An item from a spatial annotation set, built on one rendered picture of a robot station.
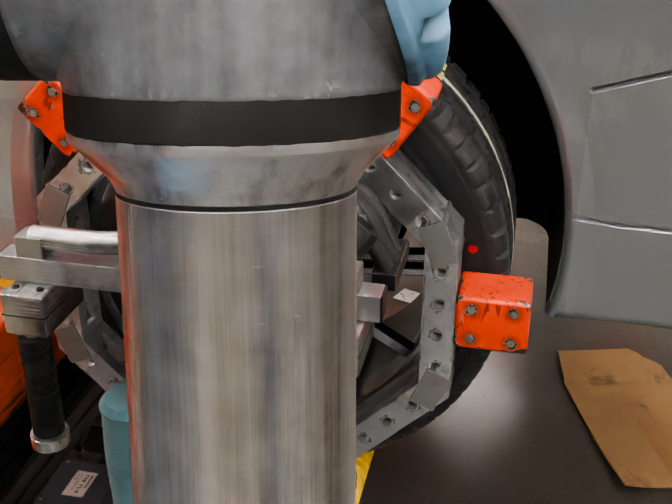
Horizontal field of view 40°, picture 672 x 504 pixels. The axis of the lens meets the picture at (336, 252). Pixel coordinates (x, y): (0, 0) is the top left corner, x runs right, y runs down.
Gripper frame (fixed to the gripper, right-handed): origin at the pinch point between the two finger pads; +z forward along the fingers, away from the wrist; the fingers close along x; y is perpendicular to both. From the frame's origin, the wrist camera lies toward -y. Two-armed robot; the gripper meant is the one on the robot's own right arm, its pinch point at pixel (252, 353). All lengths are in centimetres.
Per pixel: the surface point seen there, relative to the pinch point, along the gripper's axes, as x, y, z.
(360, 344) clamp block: -6.6, -10.5, -0.1
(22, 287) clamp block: -16.8, 25.3, 1.3
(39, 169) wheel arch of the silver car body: -64, 36, -5
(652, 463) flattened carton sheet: -120, -96, 54
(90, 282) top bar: -15.8, 18.0, -0.5
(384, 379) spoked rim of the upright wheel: -42.4, -18.7, 15.1
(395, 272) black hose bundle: -12.4, -13.6, -6.6
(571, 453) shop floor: -126, -79, 56
